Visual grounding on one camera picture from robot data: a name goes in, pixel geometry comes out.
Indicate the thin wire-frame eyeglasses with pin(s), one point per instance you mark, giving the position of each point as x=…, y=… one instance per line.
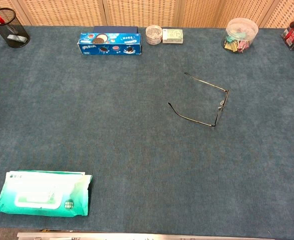
x=221, y=103

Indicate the blue felt table cover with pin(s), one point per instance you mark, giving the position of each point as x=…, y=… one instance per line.
x=136, y=150

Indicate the blue Oreo cookie box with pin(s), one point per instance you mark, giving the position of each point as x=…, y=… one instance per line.
x=109, y=46

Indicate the small clear jar of pins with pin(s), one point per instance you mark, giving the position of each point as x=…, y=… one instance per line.
x=153, y=35

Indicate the pale green small box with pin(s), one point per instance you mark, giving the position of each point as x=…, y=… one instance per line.
x=173, y=35

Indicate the dark blue flat box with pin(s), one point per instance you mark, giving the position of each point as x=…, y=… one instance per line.
x=116, y=29

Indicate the wicker folding screen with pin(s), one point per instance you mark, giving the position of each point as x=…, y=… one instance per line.
x=141, y=12

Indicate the clear jar of binder clips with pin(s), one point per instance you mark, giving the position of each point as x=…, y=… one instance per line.
x=240, y=32

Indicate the green white wet wipes pack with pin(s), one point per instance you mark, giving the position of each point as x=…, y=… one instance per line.
x=41, y=195

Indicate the aluminium rail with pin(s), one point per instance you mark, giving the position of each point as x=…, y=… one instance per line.
x=136, y=236

